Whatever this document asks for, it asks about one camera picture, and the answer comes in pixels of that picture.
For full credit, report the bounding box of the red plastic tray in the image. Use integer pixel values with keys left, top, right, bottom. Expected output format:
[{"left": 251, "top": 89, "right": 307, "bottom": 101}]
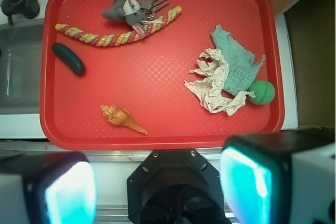
[{"left": 40, "top": 0, "right": 285, "bottom": 150}]

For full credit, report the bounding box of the bunch of silver keys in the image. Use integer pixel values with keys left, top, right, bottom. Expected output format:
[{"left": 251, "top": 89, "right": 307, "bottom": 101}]
[{"left": 138, "top": 0, "right": 169, "bottom": 21}]

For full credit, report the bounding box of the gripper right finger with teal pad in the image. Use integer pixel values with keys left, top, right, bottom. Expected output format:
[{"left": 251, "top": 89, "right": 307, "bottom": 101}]
[{"left": 219, "top": 131, "right": 335, "bottom": 223}]

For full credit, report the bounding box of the black faucet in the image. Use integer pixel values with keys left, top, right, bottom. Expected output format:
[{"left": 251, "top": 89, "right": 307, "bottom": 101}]
[{"left": 1, "top": 0, "right": 40, "bottom": 26}]

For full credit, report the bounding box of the crumpled white paper towel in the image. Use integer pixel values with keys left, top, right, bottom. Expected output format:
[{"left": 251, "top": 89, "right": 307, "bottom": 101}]
[{"left": 184, "top": 48, "right": 256, "bottom": 116}]

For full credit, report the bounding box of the teal woven cloth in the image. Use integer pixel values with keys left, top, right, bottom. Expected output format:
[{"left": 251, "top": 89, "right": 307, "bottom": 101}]
[{"left": 211, "top": 25, "right": 266, "bottom": 96}]

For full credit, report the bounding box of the green rubber ball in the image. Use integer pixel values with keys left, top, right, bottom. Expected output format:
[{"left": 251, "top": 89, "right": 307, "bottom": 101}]
[{"left": 248, "top": 81, "right": 275, "bottom": 105}]

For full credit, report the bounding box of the multicoloured twisted rope toy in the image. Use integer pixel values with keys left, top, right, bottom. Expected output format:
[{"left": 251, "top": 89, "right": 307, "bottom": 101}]
[{"left": 55, "top": 5, "right": 183, "bottom": 48}]

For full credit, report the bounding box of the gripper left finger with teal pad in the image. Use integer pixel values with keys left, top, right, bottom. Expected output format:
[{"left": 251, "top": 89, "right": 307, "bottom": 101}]
[{"left": 1, "top": 152, "right": 98, "bottom": 223}]

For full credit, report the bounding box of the black octagonal mount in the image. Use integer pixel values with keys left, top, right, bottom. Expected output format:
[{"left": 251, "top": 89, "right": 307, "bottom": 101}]
[{"left": 127, "top": 150, "right": 231, "bottom": 223}]

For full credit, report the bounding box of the orange conch seashell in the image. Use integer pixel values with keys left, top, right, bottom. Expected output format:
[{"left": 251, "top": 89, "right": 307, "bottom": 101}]
[{"left": 100, "top": 105, "right": 148, "bottom": 135}]

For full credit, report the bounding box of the dark green plastic pickle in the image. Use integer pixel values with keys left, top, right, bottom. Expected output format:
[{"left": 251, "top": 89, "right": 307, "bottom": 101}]
[{"left": 51, "top": 42, "right": 85, "bottom": 76}]

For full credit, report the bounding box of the stainless steel sink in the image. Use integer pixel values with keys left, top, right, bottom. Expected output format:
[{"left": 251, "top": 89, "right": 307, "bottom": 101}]
[{"left": 1, "top": 24, "right": 43, "bottom": 115}]

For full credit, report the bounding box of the grey plush mouse toy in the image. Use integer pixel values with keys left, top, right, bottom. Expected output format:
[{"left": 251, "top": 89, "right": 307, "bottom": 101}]
[{"left": 101, "top": 0, "right": 146, "bottom": 37}]

